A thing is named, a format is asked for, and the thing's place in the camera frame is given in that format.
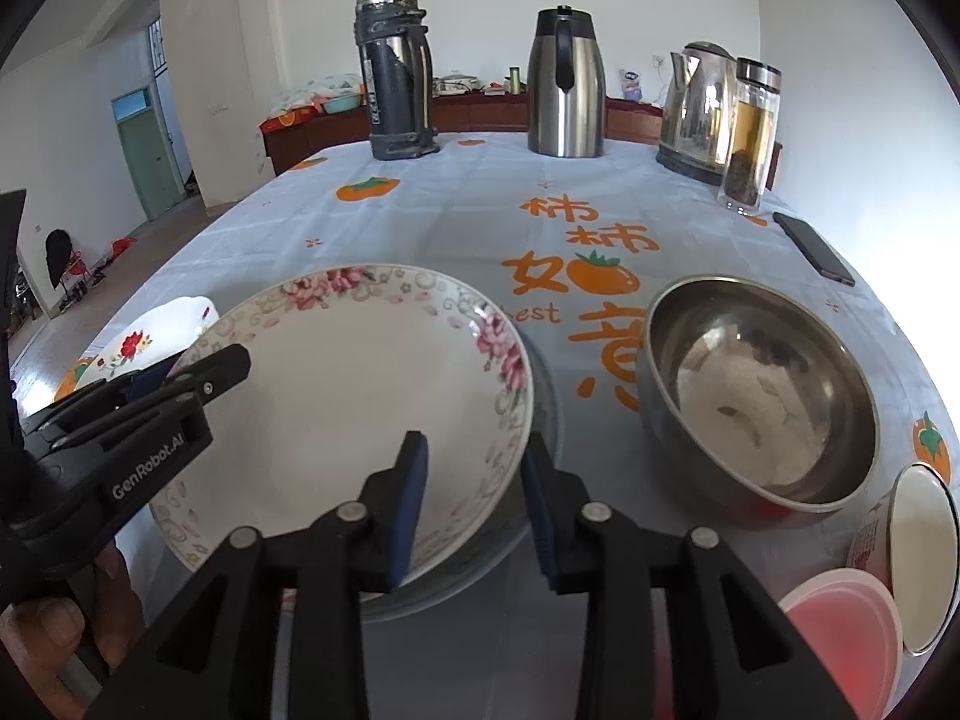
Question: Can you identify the stainless steel bowl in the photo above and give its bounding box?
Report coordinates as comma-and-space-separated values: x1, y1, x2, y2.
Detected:
637, 275, 880, 533

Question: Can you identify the white plate with red flowers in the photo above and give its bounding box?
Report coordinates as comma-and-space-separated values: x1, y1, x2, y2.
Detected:
75, 296, 218, 398

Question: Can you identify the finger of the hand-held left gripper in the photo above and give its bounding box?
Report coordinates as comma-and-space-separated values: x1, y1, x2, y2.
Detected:
51, 343, 253, 460
43, 352, 187, 426

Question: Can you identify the brown wooden sideboard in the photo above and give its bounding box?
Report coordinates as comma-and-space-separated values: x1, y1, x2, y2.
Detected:
259, 90, 785, 177

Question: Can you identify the white mesh food cover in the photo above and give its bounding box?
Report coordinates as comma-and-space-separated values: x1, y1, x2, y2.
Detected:
274, 73, 365, 112

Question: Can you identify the black chair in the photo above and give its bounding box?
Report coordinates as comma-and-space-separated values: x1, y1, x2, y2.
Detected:
45, 229, 76, 290

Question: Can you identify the orange patterned cloth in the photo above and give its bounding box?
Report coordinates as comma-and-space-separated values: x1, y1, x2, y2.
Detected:
260, 106, 323, 130

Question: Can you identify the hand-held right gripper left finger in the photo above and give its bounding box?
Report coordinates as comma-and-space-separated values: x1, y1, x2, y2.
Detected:
82, 431, 430, 720

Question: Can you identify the white enamel bowl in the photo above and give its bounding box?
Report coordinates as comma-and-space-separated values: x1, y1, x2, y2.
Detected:
847, 461, 960, 657

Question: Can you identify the glass tea bottle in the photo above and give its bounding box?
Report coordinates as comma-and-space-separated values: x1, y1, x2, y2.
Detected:
716, 56, 782, 215

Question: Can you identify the steel electric kettle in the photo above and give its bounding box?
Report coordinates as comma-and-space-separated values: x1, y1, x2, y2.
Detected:
656, 41, 740, 185

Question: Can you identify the dark grey thermos flask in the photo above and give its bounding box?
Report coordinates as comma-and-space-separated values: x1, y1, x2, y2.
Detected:
355, 0, 440, 162

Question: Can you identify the black smartphone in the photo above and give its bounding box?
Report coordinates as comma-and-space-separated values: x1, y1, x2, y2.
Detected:
772, 211, 856, 287

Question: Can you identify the pink floral rim plate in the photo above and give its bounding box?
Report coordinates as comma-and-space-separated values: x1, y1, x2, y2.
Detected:
148, 264, 535, 605

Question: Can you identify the person's left hand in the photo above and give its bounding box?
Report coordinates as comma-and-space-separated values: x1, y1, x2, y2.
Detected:
0, 540, 147, 720

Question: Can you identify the steel carafe with black handle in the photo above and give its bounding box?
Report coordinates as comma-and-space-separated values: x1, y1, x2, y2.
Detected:
526, 6, 607, 158

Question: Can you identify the persimmon print tablecloth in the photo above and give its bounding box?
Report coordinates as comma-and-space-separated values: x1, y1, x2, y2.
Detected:
52, 131, 960, 720

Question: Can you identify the red pink plastic bowl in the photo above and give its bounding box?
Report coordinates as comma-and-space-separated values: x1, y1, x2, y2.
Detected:
776, 568, 905, 720

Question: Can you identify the pale grey plate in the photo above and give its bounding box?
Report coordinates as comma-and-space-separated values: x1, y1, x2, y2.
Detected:
358, 337, 562, 623

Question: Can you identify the green door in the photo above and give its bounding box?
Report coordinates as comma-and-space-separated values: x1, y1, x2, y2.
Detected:
112, 88, 185, 222

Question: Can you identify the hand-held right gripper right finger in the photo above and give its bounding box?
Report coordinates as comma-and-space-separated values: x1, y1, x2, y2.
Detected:
521, 431, 860, 720

